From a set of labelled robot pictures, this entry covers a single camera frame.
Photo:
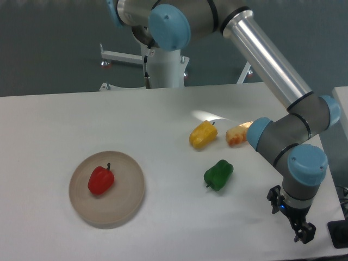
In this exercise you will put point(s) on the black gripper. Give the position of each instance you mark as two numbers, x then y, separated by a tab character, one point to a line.
296	212

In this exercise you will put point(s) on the red toy bell pepper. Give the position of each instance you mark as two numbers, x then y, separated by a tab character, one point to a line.
101	180

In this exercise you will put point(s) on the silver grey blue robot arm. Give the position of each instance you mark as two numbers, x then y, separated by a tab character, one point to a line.
164	28

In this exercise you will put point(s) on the green toy bell pepper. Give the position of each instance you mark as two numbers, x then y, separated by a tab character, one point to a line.
217	176

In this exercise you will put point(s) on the yellow toy bell pepper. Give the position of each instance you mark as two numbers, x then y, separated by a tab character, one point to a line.
202	135

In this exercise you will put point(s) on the beige round plate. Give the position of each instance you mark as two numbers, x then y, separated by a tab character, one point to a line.
120	202

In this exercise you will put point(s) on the black box at edge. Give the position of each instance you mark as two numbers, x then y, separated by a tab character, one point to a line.
338	233

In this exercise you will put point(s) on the orange toy bread piece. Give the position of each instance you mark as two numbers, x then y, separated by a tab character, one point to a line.
237	135

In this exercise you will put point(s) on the white side table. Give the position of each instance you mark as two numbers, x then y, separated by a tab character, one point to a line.
341	95

